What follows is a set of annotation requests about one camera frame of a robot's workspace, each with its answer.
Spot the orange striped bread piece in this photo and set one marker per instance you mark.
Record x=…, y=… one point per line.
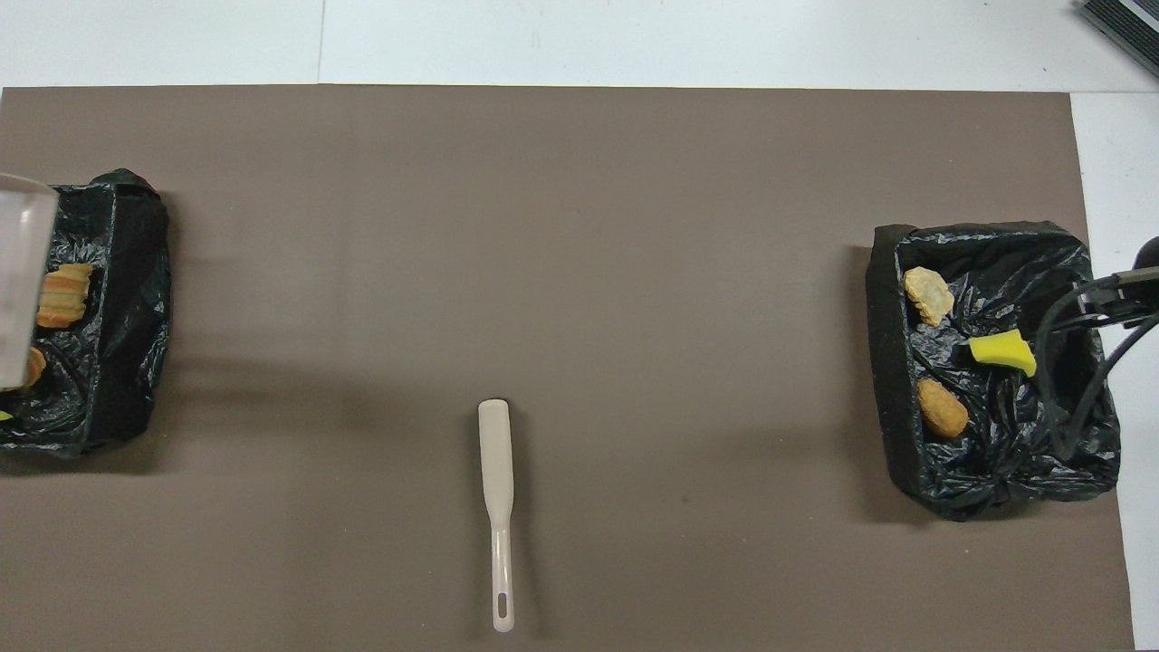
x=928, y=294
x=63, y=294

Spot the black bag-lined bin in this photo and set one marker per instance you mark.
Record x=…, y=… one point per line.
x=996, y=471
x=127, y=299

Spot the beige plastic dustpan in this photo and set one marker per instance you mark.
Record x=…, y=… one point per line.
x=23, y=272

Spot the beige hand brush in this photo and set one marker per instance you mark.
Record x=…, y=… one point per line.
x=496, y=453

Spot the pale bread piece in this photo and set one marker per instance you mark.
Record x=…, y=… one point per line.
x=36, y=367

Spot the black ribbed device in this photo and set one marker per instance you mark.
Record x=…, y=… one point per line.
x=1127, y=25

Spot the brown table mat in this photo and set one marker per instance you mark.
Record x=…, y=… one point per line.
x=589, y=272

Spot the brown potato-shaped bun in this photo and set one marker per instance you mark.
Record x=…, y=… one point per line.
x=942, y=407

